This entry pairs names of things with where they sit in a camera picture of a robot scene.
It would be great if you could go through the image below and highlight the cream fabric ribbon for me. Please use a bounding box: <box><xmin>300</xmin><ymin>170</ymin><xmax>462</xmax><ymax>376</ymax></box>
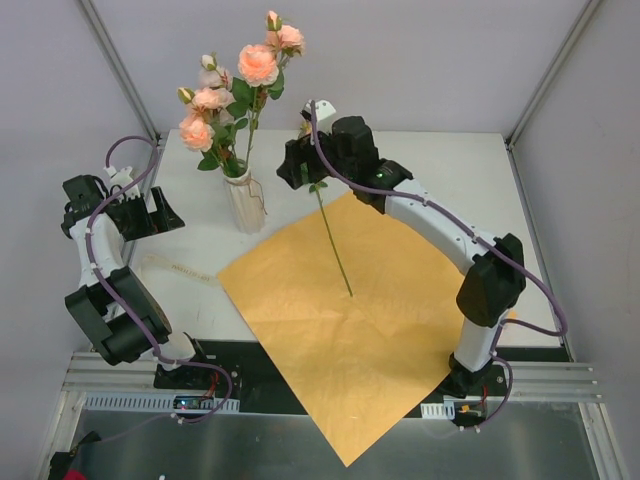
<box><xmin>139</xmin><ymin>254</ymin><xmax>222</xmax><ymax>288</ymax></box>

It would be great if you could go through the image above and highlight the pink rose stem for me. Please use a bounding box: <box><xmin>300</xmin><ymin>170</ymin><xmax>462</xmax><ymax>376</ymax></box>
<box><xmin>177</xmin><ymin>52</ymin><xmax>247</xmax><ymax>178</ymax></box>
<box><xmin>307</xmin><ymin>180</ymin><xmax>355</xmax><ymax>299</ymax></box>
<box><xmin>229</xmin><ymin>10</ymin><xmax>306</xmax><ymax>165</ymax></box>

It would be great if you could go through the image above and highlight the orange wrapping paper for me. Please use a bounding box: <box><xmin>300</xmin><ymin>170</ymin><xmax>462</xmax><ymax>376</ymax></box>
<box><xmin>219</xmin><ymin>194</ymin><xmax>463</xmax><ymax>465</ymax></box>

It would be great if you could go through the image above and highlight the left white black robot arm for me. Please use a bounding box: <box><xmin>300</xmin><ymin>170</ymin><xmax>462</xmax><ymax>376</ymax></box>
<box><xmin>61</xmin><ymin>175</ymin><xmax>212</xmax><ymax>389</ymax></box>

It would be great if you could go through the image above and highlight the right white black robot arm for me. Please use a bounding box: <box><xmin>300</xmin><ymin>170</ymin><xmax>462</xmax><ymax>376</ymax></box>
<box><xmin>276</xmin><ymin>110</ymin><xmax>525</xmax><ymax>399</ymax></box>

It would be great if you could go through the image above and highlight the white ribbed ceramic vase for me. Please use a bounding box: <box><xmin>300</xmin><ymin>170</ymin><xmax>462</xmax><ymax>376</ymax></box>
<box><xmin>223</xmin><ymin>159</ymin><xmax>267</xmax><ymax>234</ymax></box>

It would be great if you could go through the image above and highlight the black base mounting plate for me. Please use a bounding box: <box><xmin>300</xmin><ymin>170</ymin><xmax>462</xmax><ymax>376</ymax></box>
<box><xmin>153</xmin><ymin>340</ymin><xmax>569</xmax><ymax>415</ymax></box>

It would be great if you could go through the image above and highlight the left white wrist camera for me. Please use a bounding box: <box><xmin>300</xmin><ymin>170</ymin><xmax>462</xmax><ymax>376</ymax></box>
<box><xmin>104</xmin><ymin>166</ymin><xmax>134</xmax><ymax>192</ymax></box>

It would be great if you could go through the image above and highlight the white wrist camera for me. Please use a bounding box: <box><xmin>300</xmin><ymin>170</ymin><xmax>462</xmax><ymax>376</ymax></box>
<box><xmin>104</xmin><ymin>166</ymin><xmax>134</xmax><ymax>192</ymax></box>
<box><xmin>301</xmin><ymin>100</ymin><xmax>337</xmax><ymax>136</ymax></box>

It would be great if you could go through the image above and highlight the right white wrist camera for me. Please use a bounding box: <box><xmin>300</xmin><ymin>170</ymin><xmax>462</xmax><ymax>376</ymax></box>
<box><xmin>301</xmin><ymin>100</ymin><xmax>337</xmax><ymax>136</ymax></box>

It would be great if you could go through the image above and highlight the left white cable duct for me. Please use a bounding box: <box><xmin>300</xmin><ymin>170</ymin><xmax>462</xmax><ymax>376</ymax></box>
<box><xmin>84</xmin><ymin>392</ymin><xmax>240</xmax><ymax>415</ymax></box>

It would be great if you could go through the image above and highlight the white cable duct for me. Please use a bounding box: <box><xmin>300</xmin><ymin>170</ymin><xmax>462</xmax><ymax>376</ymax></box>
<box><xmin>420</xmin><ymin>400</ymin><xmax>456</xmax><ymax>421</ymax></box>
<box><xmin>84</xmin><ymin>392</ymin><xmax>240</xmax><ymax>415</ymax></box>

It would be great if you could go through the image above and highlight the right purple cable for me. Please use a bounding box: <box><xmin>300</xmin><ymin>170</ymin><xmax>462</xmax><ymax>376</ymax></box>
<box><xmin>308</xmin><ymin>98</ymin><xmax>571</xmax><ymax>436</ymax></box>

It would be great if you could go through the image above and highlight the black strap with red cloth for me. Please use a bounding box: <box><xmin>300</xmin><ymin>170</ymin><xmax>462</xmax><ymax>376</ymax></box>
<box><xmin>48</xmin><ymin>430</ymin><xmax>102</xmax><ymax>480</ymax></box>

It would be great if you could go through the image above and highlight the right white cable duct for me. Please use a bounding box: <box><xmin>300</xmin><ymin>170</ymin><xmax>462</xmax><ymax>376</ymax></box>
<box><xmin>420</xmin><ymin>400</ymin><xmax>456</xmax><ymax>421</ymax></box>

